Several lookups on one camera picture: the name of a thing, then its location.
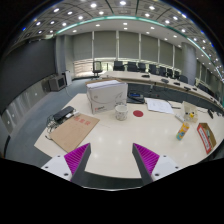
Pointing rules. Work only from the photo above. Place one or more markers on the white paper sheets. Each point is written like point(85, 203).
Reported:
point(159, 106)

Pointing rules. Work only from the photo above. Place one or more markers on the yellow blue drink bottle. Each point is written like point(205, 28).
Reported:
point(182, 131)

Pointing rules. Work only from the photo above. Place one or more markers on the red open carton box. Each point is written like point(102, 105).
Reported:
point(206, 136)

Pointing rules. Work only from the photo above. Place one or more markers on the white patterned paper cup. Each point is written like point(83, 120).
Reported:
point(121, 112)

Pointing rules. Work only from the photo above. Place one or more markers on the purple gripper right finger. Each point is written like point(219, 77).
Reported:
point(146, 161)

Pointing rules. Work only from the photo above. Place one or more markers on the white cardboard box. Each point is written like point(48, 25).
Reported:
point(106, 95)

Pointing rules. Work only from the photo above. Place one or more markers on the black power adapter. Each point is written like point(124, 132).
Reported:
point(62, 113)

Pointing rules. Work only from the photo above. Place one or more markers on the grey crt monitor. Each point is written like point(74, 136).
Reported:
point(57, 83)

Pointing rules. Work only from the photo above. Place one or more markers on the black office chair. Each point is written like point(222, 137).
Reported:
point(97, 68)

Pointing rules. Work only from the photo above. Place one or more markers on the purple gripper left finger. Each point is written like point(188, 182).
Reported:
point(77, 160)

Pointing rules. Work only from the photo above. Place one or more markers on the brown paper envelope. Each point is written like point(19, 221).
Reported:
point(73, 131)

